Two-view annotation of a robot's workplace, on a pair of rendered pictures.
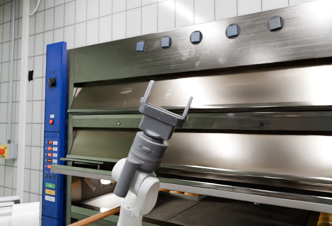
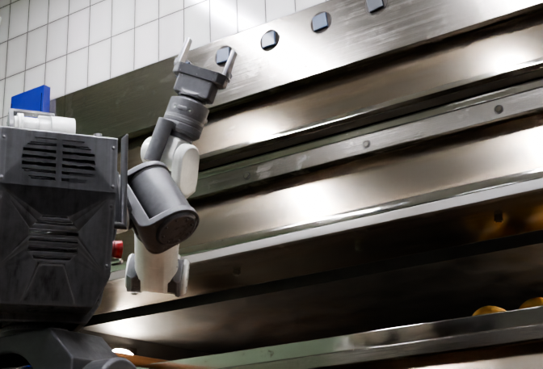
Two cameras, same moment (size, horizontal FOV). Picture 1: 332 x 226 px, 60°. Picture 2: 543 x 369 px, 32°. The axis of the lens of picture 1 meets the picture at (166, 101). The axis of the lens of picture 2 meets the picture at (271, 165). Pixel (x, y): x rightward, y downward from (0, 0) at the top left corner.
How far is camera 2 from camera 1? 1.43 m
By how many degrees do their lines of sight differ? 16
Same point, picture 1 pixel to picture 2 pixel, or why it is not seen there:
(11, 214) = (50, 119)
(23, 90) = not seen: outside the picture
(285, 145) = (400, 168)
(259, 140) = (367, 171)
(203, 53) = (281, 61)
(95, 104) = not seen: hidden behind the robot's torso
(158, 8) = (211, 6)
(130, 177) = (162, 136)
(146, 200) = (183, 168)
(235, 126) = (330, 157)
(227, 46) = (314, 44)
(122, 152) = not seen: hidden behind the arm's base
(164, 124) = (203, 81)
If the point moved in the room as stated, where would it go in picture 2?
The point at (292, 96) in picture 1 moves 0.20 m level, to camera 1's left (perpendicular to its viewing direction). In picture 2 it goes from (401, 94) to (322, 98)
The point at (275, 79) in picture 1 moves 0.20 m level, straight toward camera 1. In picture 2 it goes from (381, 78) to (358, 46)
